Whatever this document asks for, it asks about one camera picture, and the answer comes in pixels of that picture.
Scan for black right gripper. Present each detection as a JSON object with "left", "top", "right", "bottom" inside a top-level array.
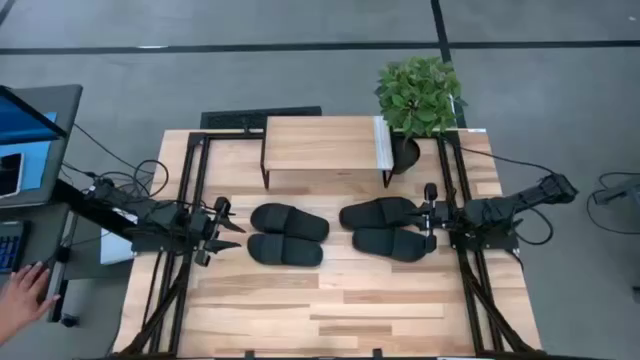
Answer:
[{"left": 405, "top": 182, "right": 455, "bottom": 254}]

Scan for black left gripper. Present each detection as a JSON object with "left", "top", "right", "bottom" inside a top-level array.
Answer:
[{"left": 189, "top": 196, "right": 247, "bottom": 268}]

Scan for black rubber slide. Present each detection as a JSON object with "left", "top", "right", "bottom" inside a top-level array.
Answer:
[
  {"left": 351, "top": 227, "right": 438, "bottom": 264},
  {"left": 249, "top": 202, "right": 331, "bottom": 243},
  {"left": 338, "top": 196, "right": 426, "bottom": 232},
  {"left": 246, "top": 232, "right": 324, "bottom": 268}
]

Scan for wooden shelf with black legs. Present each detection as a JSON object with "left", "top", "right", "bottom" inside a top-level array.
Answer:
[{"left": 259, "top": 115, "right": 395, "bottom": 190}]

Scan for black plant pot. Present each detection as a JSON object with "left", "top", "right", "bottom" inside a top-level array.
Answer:
[{"left": 389, "top": 132, "right": 422, "bottom": 175}]

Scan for white box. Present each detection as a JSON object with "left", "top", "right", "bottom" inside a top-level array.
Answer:
[{"left": 99, "top": 208, "right": 137, "bottom": 266}]

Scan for green leafy plant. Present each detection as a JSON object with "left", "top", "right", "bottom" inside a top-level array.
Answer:
[{"left": 374, "top": 55, "right": 469, "bottom": 139}]

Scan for black desk support bar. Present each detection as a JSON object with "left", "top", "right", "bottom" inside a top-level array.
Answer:
[{"left": 52, "top": 178, "right": 136, "bottom": 240}]

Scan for grey desk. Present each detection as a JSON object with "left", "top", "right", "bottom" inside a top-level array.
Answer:
[{"left": 0, "top": 202, "right": 71, "bottom": 326}]

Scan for person's hand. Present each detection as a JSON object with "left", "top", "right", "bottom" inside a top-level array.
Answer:
[{"left": 0, "top": 260, "right": 61, "bottom": 346}]

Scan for black keyboard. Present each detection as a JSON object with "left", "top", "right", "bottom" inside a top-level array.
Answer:
[{"left": 0, "top": 219, "right": 26, "bottom": 275}]

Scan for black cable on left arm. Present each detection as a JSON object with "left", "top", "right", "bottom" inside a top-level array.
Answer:
[{"left": 59, "top": 158, "right": 171, "bottom": 201}]

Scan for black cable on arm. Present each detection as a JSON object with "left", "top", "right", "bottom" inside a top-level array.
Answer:
[
  {"left": 512, "top": 205, "right": 555, "bottom": 247},
  {"left": 59, "top": 158, "right": 171, "bottom": 201}
]

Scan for black aluminium table frame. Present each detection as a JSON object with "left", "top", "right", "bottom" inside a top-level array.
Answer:
[{"left": 117, "top": 130, "right": 544, "bottom": 359}]

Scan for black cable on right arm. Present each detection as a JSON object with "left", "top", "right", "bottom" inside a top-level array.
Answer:
[{"left": 512, "top": 205, "right": 555, "bottom": 247}]

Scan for black floor cable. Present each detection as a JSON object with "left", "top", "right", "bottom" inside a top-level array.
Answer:
[{"left": 72, "top": 122, "right": 156, "bottom": 176}]

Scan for grey stand with cable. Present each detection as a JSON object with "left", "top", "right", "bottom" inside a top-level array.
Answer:
[{"left": 585, "top": 171, "right": 640, "bottom": 236}]

